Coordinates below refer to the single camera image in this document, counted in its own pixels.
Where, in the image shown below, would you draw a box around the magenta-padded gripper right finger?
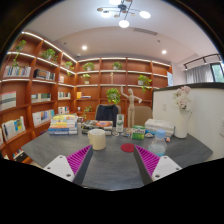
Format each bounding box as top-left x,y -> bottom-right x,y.
133,144 -> 183,186

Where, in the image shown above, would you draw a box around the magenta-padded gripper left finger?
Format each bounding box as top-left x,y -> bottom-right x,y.
43,144 -> 95,186

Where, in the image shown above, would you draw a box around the clear water bottle blue cap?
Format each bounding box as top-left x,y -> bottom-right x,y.
148,129 -> 168,158

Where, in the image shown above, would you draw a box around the flat round red coaster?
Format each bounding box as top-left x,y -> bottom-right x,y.
120,142 -> 136,154

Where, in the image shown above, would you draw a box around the cream cup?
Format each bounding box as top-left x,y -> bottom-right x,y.
87,128 -> 108,151

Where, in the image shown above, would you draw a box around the green white box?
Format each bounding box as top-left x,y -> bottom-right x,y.
131,125 -> 146,141

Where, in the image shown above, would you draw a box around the blue white tissue pack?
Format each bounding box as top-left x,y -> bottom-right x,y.
146,130 -> 174,138

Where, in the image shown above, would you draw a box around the colourful book stack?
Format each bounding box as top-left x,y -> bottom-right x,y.
47,114 -> 79,136

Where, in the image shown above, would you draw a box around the dark book stack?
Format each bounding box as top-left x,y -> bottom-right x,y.
81,119 -> 114,137

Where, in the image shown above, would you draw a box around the white vase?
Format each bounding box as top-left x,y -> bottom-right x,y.
174,111 -> 191,139

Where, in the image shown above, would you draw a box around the dark chair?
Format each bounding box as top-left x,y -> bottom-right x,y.
95,104 -> 120,123

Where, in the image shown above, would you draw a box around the wooden artist mannequin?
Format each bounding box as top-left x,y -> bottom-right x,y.
120,84 -> 143,129

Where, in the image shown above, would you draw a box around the pink white flower bouquet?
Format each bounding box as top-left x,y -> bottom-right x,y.
172,85 -> 193,113

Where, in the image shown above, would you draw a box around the orange wooden shelf unit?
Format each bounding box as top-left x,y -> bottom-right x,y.
0,30 -> 174,164

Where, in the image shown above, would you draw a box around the grey curtain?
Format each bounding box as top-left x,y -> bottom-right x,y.
185,63 -> 214,84

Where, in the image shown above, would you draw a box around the window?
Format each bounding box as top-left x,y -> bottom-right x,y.
210,62 -> 224,84

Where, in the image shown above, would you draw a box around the recessed ceiling lights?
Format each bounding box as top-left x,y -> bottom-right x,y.
81,44 -> 168,55

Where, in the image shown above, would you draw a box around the ceiling air vent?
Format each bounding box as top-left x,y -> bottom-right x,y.
133,27 -> 158,36

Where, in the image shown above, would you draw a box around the black track light rail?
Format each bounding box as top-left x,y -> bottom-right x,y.
183,53 -> 223,70

